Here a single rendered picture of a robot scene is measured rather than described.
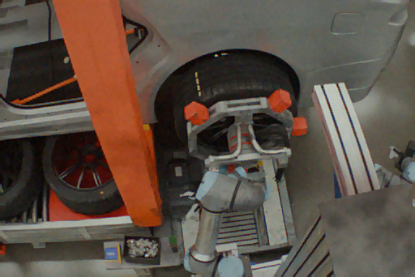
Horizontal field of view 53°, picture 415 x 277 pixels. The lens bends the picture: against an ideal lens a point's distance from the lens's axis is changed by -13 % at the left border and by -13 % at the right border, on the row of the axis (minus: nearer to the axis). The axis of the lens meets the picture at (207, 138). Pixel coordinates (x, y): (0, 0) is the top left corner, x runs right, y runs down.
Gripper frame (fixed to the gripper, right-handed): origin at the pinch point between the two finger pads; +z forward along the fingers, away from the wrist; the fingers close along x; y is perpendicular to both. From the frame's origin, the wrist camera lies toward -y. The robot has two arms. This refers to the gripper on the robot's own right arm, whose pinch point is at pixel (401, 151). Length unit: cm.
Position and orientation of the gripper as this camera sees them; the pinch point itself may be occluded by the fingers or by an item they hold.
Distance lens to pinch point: 240.5
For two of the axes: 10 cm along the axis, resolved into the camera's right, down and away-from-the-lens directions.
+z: 2.0, -1.9, 9.6
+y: -4.2, 8.7, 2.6
